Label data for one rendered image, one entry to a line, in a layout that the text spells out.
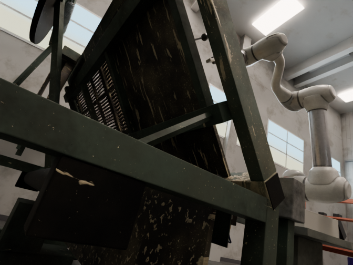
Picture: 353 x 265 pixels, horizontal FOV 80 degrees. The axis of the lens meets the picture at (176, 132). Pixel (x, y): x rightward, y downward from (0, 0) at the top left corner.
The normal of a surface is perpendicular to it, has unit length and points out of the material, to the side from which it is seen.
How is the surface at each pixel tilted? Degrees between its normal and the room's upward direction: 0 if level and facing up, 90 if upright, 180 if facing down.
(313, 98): 109
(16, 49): 90
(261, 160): 90
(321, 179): 100
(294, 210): 90
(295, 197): 90
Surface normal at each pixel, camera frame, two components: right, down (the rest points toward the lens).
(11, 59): 0.49, -0.22
